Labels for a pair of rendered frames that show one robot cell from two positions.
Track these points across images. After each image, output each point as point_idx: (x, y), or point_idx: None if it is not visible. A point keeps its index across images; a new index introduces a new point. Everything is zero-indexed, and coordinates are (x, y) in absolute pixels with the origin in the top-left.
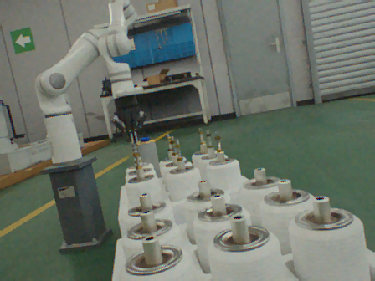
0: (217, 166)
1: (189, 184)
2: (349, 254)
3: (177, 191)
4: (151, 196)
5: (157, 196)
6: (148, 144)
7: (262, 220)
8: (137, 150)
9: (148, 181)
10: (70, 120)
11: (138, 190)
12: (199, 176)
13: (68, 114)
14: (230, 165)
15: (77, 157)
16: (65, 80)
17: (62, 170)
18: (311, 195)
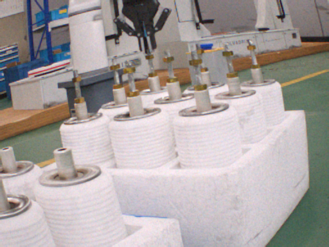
0: (178, 119)
1: (127, 143)
2: None
3: (114, 152)
4: (79, 150)
5: (92, 153)
6: (203, 54)
7: None
8: (115, 68)
9: (76, 126)
10: (90, 19)
11: (64, 136)
12: (157, 132)
13: (87, 11)
14: (198, 120)
15: (94, 68)
16: None
17: (71, 85)
18: (17, 218)
